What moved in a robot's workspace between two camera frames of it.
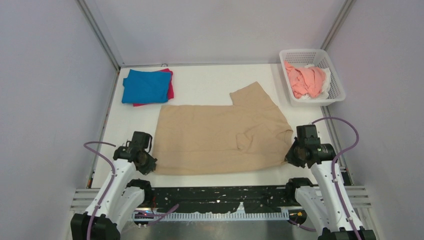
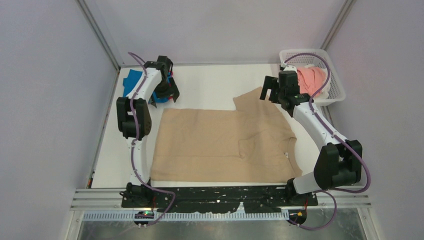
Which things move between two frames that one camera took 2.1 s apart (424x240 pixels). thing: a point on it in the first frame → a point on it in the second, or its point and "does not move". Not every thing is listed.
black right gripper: x=289 y=157 → x=271 y=83
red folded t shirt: x=171 y=90 does not move
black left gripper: x=150 y=166 → x=173 y=92
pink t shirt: x=306 y=81 does not move
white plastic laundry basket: x=320 y=58 does not move
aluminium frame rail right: x=347 y=7 does not move
